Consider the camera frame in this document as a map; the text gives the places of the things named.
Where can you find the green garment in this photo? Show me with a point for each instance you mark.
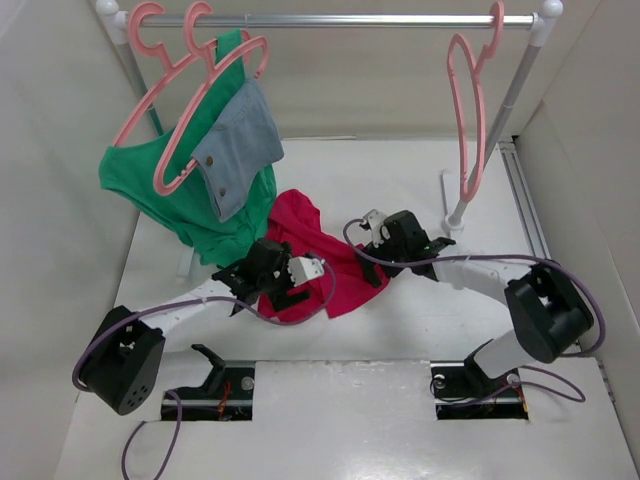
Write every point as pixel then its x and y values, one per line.
pixel 128 171

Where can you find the silver clothes rack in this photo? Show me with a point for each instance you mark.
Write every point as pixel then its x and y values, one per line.
pixel 539 25

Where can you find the red t shirt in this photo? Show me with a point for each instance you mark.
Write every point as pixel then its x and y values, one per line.
pixel 295 220

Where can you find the pink hanger with garments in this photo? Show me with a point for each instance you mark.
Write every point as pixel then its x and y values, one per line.
pixel 192 120

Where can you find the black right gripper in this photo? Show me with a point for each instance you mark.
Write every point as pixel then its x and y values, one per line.
pixel 371 274

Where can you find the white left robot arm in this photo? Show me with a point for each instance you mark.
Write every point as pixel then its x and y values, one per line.
pixel 121 363

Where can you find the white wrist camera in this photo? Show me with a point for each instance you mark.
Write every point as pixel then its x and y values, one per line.
pixel 304 269
pixel 373 221

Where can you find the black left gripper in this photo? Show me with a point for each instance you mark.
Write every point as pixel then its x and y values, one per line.
pixel 278 301

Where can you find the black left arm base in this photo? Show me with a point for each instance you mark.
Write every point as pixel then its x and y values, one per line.
pixel 199 385

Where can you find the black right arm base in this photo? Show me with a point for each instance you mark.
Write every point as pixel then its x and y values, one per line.
pixel 462 391

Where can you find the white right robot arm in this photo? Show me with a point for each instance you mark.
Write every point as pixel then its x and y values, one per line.
pixel 548 313

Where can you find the blue denim garment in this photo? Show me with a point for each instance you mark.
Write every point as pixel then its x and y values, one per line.
pixel 243 141

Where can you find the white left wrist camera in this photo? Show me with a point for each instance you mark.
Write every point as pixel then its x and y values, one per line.
pixel 304 269

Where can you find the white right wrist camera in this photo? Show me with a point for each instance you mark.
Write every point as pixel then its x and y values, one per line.
pixel 373 221

